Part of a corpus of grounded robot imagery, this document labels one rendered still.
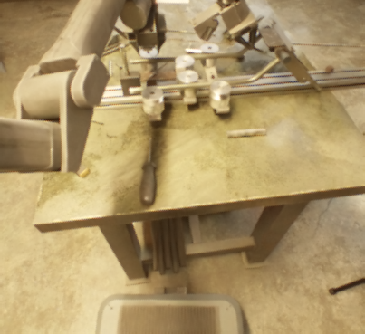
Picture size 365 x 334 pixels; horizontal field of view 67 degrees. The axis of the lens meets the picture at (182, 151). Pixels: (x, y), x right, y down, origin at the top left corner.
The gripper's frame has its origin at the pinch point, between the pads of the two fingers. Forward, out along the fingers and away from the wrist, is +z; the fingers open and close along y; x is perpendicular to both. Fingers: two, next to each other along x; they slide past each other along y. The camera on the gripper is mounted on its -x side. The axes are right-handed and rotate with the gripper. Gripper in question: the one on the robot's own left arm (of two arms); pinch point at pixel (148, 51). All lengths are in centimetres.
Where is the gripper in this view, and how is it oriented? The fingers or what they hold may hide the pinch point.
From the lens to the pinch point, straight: 81.8
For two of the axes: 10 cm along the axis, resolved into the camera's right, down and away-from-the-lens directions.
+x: -1.3, -8.7, 4.7
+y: 9.9, -1.0, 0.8
